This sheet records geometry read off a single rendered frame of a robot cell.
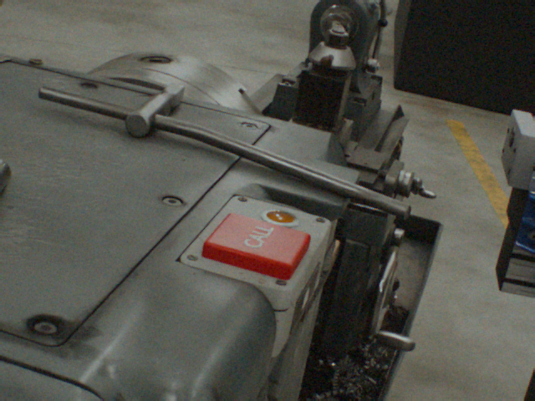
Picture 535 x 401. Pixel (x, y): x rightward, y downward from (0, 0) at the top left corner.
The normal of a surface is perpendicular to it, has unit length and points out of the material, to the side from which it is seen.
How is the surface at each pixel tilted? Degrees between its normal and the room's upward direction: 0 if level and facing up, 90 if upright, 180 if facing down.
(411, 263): 0
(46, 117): 0
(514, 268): 90
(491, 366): 0
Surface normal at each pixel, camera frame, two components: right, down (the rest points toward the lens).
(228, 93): 0.61, -0.68
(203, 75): 0.42, -0.81
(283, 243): 0.18, -0.91
